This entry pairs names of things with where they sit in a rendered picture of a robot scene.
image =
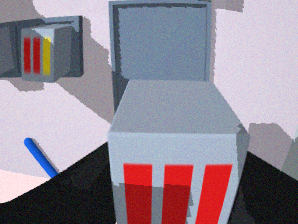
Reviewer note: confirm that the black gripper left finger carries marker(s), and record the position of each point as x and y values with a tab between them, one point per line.
82	194

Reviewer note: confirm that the light grey flat panel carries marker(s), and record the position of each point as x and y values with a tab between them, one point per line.
291	162

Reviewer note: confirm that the blue rod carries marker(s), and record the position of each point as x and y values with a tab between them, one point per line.
43	161

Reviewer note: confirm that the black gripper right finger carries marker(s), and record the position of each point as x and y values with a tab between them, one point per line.
265	195

